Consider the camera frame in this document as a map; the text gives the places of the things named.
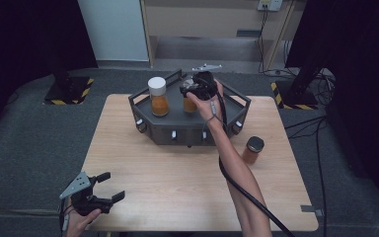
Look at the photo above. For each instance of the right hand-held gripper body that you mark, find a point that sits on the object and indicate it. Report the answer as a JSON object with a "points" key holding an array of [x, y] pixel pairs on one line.
{"points": [[205, 85]]}

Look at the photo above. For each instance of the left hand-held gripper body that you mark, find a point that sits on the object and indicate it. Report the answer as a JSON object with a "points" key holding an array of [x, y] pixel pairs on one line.
{"points": [[85, 200]]}

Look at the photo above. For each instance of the glass jar with yellow powder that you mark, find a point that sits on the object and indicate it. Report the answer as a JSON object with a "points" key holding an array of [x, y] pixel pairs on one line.
{"points": [[189, 106]]}

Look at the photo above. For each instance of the dark grey spice rack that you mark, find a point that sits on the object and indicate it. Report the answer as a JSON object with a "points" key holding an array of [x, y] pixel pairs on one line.
{"points": [[177, 117]]}

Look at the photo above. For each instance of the person's left hand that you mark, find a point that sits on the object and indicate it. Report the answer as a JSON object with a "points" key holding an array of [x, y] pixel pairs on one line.
{"points": [[79, 225]]}

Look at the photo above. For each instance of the person's right hand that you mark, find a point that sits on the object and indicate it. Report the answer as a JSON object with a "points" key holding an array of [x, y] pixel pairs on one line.
{"points": [[212, 110]]}

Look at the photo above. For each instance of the white-lidded jar with orange powder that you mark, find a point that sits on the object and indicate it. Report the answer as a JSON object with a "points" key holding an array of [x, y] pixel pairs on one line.
{"points": [[159, 105]]}

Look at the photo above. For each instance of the beige wooden cabinet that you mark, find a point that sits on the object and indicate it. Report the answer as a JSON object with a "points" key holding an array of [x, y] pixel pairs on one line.
{"points": [[204, 23]]}

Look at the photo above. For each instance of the dark grey rectangular plate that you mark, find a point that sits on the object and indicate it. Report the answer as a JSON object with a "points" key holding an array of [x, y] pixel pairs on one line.
{"points": [[248, 33]]}

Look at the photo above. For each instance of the dark-lidded jar with red-brown powder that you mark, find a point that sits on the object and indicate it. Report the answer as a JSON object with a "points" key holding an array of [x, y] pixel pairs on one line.
{"points": [[251, 154]]}

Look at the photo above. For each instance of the black stand with striped base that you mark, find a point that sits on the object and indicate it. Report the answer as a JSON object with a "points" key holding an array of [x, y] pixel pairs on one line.
{"points": [[301, 87], [67, 90]]}

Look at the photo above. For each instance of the white panel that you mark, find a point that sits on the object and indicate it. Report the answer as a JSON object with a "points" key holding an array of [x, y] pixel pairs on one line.
{"points": [[115, 29]]}

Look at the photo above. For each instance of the black curtain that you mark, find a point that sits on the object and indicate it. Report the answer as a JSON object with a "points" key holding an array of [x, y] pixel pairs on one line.
{"points": [[19, 39], [365, 65]]}

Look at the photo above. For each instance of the grey metal table clamp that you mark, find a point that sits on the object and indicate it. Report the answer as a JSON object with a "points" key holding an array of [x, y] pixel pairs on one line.
{"points": [[312, 209]]}

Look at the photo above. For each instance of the light grey metal bracket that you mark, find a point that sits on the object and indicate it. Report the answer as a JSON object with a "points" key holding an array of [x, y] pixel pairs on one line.
{"points": [[207, 67]]}

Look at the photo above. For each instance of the white wall outlet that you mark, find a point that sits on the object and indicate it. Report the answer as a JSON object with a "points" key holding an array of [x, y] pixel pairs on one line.
{"points": [[269, 4]]}

